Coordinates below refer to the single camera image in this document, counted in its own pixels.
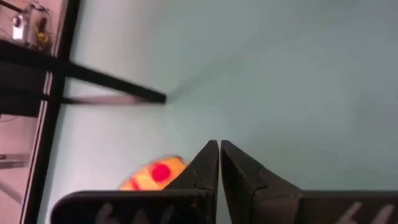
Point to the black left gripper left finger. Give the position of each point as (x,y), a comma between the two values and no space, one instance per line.
(205,168)

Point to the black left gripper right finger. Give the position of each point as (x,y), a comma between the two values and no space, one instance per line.
(248,193)

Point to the orange tuna can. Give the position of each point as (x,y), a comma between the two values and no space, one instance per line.
(155,177)

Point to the wooden shelf black metal legs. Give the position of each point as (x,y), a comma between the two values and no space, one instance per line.
(124,85)

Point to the green table mat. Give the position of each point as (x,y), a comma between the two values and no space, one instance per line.
(280,77)

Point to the black metal table frame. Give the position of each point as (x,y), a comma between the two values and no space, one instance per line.
(51,130)

